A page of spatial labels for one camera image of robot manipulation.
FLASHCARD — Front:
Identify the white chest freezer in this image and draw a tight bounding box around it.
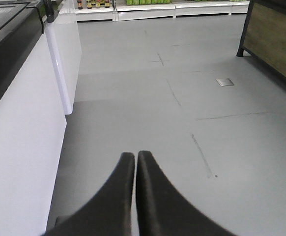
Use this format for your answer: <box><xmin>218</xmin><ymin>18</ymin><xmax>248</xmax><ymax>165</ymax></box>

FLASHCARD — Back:
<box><xmin>0</xmin><ymin>3</ymin><xmax>66</xmax><ymax>236</ymax></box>
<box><xmin>45</xmin><ymin>0</ymin><xmax>82</xmax><ymax>115</ymax></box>

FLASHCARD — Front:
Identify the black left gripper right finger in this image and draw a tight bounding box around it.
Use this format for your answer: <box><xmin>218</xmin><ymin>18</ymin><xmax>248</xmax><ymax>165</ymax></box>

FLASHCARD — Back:
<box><xmin>136</xmin><ymin>150</ymin><xmax>232</xmax><ymax>236</ymax></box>

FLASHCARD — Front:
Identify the wood panel produce stand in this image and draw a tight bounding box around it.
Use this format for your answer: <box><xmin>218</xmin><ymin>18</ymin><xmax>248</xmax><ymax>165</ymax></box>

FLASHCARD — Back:
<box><xmin>236</xmin><ymin>0</ymin><xmax>286</xmax><ymax>82</ymax></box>

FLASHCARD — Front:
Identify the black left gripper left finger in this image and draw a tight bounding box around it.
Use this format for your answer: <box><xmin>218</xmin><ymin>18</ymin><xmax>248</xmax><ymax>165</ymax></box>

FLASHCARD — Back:
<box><xmin>45</xmin><ymin>152</ymin><xmax>135</xmax><ymax>236</ymax></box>

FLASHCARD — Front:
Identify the white chest freezer far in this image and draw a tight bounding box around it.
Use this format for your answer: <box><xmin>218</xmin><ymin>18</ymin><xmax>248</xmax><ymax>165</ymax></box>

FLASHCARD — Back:
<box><xmin>45</xmin><ymin>0</ymin><xmax>82</xmax><ymax>115</ymax></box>

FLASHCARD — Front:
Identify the white chest freezer near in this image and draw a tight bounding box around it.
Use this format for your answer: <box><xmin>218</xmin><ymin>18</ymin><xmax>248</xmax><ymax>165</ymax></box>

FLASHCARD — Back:
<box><xmin>0</xmin><ymin>3</ymin><xmax>66</xmax><ymax>236</ymax></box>

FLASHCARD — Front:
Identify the white store shelving unit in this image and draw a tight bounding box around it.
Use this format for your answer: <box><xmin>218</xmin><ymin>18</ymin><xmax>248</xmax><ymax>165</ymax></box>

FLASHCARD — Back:
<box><xmin>59</xmin><ymin>0</ymin><xmax>249</xmax><ymax>22</ymax></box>

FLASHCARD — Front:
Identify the metal floor socket plate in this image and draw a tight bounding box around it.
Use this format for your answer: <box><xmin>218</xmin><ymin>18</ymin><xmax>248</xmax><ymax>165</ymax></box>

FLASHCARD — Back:
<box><xmin>216</xmin><ymin>78</ymin><xmax>234</xmax><ymax>87</ymax></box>

